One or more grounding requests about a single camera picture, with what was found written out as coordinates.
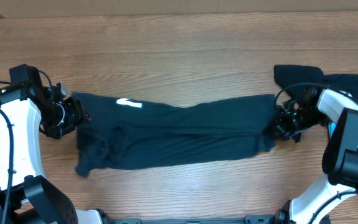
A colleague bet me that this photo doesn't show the dark green t-shirt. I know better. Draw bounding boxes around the dark green t-shirt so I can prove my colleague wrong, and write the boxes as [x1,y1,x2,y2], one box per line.
[73,92,275,177]

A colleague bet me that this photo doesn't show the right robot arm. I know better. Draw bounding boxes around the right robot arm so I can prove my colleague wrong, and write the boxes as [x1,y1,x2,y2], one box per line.
[267,83,358,223]

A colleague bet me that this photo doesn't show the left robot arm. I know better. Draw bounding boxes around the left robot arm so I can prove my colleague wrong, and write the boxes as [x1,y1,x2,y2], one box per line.
[0,80,107,224]

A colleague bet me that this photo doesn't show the black garment in pile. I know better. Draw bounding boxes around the black garment in pile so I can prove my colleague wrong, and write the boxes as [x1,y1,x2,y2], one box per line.
[273,65,358,102]

